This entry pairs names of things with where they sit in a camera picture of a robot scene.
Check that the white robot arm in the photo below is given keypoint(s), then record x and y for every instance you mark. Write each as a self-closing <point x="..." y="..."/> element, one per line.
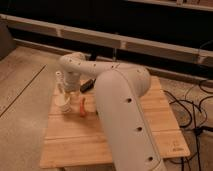
<point x="117" y="92"/>

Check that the white ceramic cup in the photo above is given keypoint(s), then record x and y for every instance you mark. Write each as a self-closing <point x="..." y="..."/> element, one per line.
<point x="63" y="103"/>

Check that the dark ceramic bowl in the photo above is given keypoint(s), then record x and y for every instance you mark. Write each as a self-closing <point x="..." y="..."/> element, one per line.
<point x="87" y="86"/>

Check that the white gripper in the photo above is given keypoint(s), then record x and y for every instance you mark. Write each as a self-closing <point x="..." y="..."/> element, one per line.
<point x="72" y="82"/>

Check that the grey wall rail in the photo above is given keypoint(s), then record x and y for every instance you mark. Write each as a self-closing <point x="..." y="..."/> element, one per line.
<point x="137" y="45"/>

